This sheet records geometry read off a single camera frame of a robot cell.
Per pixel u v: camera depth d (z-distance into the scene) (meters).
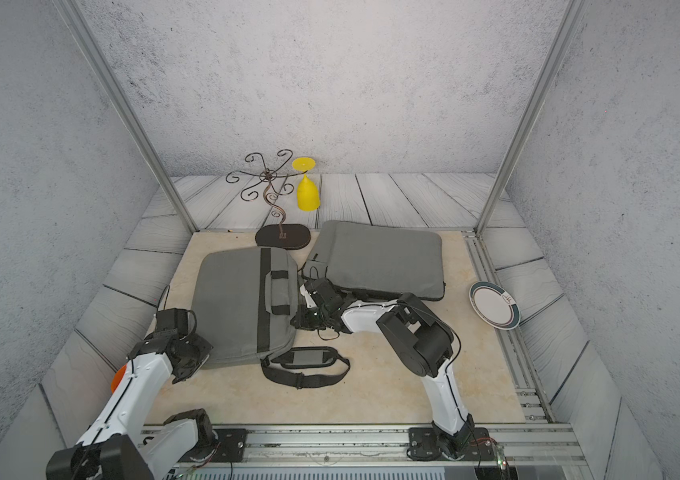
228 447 0.72
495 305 1.01
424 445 0.73
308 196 1.02
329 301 0.76
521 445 0.75
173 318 0.67
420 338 0.52
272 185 0.91
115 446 0.41
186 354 0.70
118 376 0.81
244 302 0.94
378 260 1.04
